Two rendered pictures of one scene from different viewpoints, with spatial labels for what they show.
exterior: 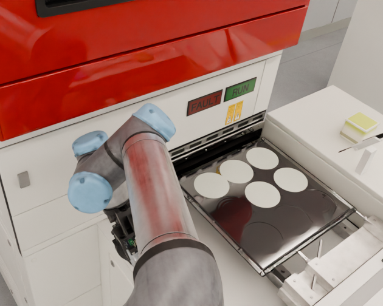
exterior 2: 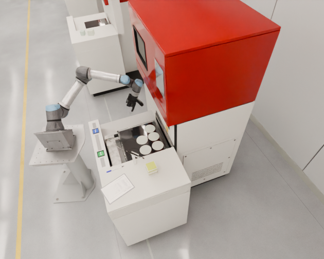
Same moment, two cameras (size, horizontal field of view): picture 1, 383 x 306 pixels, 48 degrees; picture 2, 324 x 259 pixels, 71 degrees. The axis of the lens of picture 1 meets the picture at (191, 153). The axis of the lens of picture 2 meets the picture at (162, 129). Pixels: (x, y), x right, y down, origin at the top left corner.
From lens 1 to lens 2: 212 cm
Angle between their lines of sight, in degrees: 73
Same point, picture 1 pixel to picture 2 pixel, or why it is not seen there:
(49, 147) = not seen: hidden behind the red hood
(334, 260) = (114, 150)
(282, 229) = (127, 140)
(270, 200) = (139, 141)
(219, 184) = (149, 130)
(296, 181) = (143, 151)
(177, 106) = not seen: hidden behind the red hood
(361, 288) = (100, 142)
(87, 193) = not seen: hidden behind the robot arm
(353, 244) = (117, 158)
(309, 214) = (130, 148)
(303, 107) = (174, 161)
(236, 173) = (152, 135)
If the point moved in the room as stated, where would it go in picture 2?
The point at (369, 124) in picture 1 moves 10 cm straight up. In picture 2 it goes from (147, 166) to (146, 159)
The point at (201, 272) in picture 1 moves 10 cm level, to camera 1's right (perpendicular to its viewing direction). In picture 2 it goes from (83, 69) to (75, 76)
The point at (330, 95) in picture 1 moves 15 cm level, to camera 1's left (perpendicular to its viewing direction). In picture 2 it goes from (181, 176) to (188, 160)
